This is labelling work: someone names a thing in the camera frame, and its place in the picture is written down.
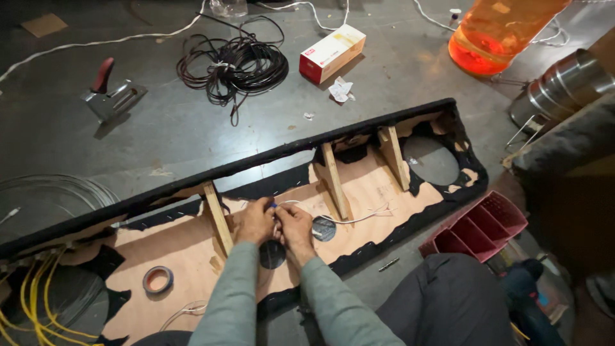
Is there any person's right hand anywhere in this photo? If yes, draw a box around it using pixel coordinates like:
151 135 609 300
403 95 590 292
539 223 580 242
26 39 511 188
273 203 318 269

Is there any person's left hand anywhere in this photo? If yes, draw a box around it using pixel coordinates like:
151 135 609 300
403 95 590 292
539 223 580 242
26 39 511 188
233 196 276 247

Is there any thin white wire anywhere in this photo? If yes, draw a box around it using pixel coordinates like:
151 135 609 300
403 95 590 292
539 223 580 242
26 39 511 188
269 199 398 239

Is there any black carpeted wooden speaker box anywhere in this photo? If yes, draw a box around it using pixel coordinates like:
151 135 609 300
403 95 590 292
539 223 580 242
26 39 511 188
0 98 489 346

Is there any blue tape roll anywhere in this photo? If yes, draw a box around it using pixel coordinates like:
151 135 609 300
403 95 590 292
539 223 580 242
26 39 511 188
143 266 175 295

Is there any crumpled white paper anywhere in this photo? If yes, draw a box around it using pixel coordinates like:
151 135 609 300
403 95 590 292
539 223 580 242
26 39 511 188
328 76 357 103

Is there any red and white cardboard box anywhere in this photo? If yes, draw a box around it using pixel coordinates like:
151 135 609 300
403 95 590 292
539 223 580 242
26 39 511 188
299 24 367 85

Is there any red plastic compartment tray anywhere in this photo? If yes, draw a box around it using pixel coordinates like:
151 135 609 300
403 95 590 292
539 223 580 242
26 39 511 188
418 190 529 263

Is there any clear plastic bag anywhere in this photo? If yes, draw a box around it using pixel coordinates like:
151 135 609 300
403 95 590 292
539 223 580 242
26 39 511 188
209 0 249 19

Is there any clear plastic round cover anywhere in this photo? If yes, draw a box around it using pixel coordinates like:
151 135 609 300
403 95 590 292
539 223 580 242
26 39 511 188
0 174 121 246

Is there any blue power drill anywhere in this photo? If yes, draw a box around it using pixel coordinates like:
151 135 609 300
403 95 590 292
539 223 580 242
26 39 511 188
500 259 568 346

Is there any orange plastic water jar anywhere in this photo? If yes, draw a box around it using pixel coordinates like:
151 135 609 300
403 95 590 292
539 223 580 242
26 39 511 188
448 0 572 77

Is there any brown cardboard piece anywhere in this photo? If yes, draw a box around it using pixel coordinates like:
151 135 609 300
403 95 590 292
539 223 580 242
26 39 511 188
20 13 69 38

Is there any steel cylindrical container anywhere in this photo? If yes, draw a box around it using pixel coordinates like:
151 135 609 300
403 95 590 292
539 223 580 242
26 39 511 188
508 48 615 136

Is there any white wire loop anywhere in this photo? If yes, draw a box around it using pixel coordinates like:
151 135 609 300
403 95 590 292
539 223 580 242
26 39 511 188
160 300 208 332

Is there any coil of black cable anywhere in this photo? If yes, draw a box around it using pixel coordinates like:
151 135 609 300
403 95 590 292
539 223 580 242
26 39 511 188
176 12 290 128

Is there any red handled staple gun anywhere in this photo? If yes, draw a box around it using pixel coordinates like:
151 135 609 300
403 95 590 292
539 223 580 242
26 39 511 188
80 57 149 124

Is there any long white cable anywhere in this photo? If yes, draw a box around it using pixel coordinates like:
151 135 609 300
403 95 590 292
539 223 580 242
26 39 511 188
0 0 570 83

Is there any bundle of yellow wires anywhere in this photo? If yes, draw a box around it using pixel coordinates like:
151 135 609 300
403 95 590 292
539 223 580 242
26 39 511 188
0 247 104 346

